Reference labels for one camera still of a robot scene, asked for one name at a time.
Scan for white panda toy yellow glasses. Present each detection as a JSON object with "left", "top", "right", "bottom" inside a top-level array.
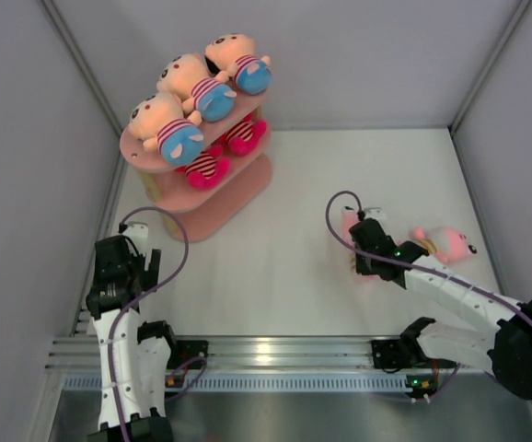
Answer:
[{"left": 176, "top": 145, "right": 230, "bottom": 191}]

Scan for peach pig toy blue shorts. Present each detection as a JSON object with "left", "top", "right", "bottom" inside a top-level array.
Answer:
[{"left": 156, "top": 53, "right": 237, "bottom": 122}]

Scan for pink frog toy striped shirt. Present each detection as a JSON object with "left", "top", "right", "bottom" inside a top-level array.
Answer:
[{"left": 341, "top": 205, "right": 377, "bottom": 282}]

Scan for black-haired boy doll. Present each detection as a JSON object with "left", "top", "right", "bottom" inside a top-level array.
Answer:
[{"left": 204, "top": 33, "right": 272, "bottom": 96}]

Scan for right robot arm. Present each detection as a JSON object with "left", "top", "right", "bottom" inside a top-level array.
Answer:
[{"left": 349, "top": 218, "right": 532, "bottom": 400}]

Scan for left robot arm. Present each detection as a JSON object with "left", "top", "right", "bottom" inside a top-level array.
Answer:
[{"left": 86, "top": 223, "right": 179, "bottom": 441}]

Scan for pink wooden shelf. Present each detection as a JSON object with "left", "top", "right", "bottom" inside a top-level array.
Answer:
[{"left": 119, "top": 87, "right": 274, "bottom": 244}]

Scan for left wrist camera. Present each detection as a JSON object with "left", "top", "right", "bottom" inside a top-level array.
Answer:
[{"left": 119, "top": 222, "right": 149, "bottom": 255}]

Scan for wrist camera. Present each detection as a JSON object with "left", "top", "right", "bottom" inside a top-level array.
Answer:
[
  {"left": 358, "top": 207, "right": 387, "bottom": 221},
  {"left": 119, "top": 222, "right": 149, "bottom": 255}
]

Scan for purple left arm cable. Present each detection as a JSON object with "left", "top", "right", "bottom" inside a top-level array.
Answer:
[{"left": 109, "top": 205, "right": 208, "bottom": 442}]

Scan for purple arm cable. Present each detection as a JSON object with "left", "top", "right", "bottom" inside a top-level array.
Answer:
[
  {"left": 109, "top": 205, "right": 208, "bottom": 442},
  {"left": 325, "top": 191, "right": 532, "bottom": 401}
]

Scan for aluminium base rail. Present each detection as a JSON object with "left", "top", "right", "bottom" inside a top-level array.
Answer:
[{"left": 45, "top": 335, "right": 382, "bottom": 372}]

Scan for white slotted cable duct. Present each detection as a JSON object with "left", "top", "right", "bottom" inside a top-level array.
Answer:
[{"left": 63, "top": 373, "right": 433, "bottom": 392}]

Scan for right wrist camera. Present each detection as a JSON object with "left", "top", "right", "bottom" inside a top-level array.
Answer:
[{"left": 358, "top": 207, "right": 387, "bottom": 221}]

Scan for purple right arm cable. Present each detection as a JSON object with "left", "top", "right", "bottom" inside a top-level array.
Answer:
[{"left": 325, "top": 191, "right": 532, "bottom": 401}]

